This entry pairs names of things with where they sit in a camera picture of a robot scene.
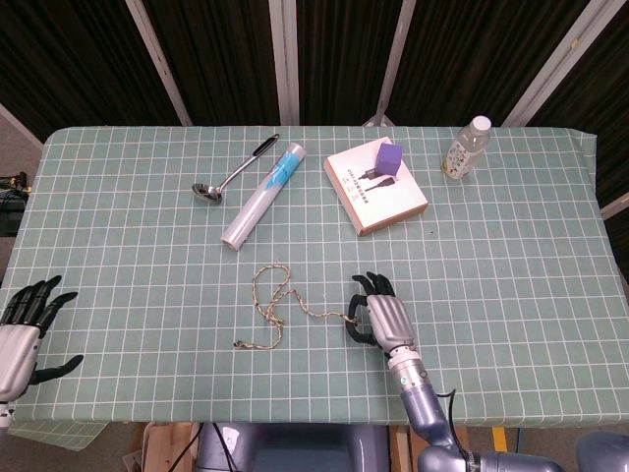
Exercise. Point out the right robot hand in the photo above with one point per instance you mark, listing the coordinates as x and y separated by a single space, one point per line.
390 319

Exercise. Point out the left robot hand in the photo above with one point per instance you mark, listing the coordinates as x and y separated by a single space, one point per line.
17 344

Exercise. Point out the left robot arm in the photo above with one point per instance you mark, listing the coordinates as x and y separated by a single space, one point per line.
4 413

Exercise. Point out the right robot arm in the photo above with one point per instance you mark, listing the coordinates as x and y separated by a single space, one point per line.
422 408

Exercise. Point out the green checked tablecloth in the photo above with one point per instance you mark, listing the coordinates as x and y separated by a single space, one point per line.
491 295

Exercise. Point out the white cardboard box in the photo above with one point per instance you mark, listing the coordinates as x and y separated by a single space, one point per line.
388 196

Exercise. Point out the wooden board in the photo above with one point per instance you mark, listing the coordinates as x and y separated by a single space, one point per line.
400 450

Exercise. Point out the blue-grey robot torso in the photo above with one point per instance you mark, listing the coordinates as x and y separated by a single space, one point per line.
304 447

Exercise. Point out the purple cube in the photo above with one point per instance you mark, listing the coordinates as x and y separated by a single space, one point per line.
389 161

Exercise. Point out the clear plastic wrap roll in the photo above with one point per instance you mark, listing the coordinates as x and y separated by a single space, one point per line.
255 206

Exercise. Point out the clear plastic bottle floral label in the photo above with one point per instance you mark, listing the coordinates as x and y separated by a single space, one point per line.
462 155

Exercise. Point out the white frame post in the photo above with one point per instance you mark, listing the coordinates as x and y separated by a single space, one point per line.
285 59
616 205
162 64
393 59
555 64

